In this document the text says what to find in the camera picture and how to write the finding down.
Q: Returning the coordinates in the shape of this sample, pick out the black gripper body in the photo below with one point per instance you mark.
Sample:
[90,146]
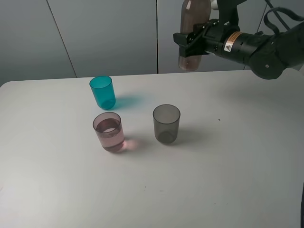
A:
[209,37]

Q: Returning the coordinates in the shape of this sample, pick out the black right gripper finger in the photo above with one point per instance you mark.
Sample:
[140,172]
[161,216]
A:
[182,41]

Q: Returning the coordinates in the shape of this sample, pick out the grey translucent water bottle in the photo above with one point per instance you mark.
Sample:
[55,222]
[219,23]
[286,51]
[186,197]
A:
[193,12]

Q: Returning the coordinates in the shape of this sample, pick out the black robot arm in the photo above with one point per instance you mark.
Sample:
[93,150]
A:
[266,55]

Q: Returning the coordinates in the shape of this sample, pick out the grey translucent plastic cup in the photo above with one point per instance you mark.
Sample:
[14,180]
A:
[166,119]

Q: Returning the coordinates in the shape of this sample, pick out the teal translucent plastic cup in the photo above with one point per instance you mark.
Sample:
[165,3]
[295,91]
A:
[103,92]

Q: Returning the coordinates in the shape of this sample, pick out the pink translucent plastic cup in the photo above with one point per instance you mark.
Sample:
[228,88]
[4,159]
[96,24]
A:
[108,128]

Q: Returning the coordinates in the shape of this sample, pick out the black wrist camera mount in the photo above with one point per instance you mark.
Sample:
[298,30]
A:
[228,14]

